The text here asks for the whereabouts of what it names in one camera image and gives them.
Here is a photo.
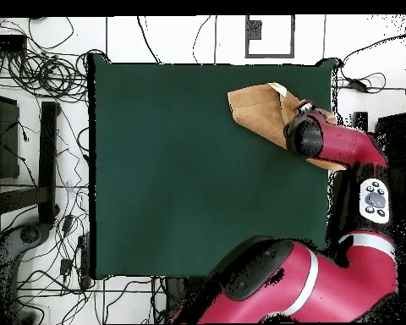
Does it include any tan terry towel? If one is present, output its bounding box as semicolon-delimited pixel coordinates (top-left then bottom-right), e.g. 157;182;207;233
227;81;349;172

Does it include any flat black box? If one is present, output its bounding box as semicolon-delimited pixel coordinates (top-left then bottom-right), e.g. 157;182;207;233
0;33;29;54

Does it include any black inline power adapter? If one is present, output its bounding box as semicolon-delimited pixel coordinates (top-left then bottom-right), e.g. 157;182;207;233
346;77;370;94

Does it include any large black case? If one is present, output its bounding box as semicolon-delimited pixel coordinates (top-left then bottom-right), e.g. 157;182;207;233
375;113;406;163

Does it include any dark green table cloth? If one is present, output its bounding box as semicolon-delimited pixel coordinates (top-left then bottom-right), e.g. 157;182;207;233
87;53;338;281

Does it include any long black bar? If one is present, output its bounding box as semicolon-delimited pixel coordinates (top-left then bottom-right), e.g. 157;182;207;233
37;101;61;225

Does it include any black power strip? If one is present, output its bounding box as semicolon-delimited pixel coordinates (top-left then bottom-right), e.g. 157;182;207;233
76;233;93;289

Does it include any small black power adapter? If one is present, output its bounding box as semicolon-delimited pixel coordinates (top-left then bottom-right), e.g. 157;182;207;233
59;258;74;276

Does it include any black monitor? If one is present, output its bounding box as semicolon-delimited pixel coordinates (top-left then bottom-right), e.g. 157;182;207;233
0;93;21;180

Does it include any grey chair base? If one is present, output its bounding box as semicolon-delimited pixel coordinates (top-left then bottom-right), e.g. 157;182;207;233
0;222;52;325

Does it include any dark grey square frame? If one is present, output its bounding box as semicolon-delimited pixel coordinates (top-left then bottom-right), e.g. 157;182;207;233
244;14;296;59

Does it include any curved black cable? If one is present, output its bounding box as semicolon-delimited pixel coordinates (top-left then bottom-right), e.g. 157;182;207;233
136;14;162;65

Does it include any black cable coil bundle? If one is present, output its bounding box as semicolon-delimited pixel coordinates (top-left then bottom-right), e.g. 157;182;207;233
6;48;104;103

